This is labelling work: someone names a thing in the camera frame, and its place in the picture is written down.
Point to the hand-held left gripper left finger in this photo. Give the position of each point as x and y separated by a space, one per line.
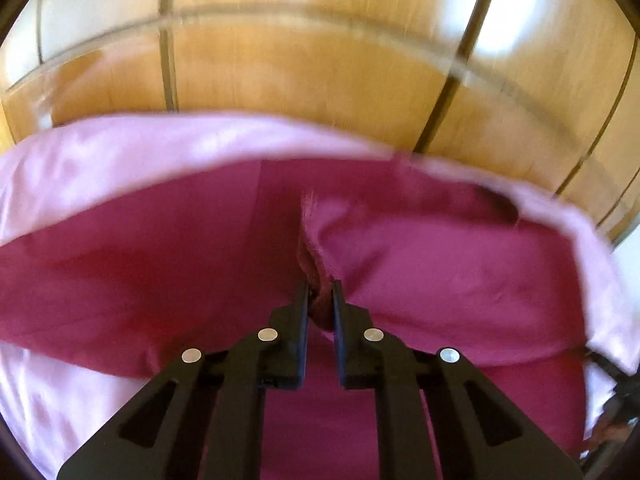
303 310

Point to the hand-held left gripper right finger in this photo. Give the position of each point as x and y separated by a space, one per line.
338 310

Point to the dark red garment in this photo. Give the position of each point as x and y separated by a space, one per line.
450 285

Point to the wooden wardrobe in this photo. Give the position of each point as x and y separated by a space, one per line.
300 60

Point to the pink bed sheet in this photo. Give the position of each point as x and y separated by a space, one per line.
100 160

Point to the dark blurry object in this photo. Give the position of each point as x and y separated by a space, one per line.
616 410

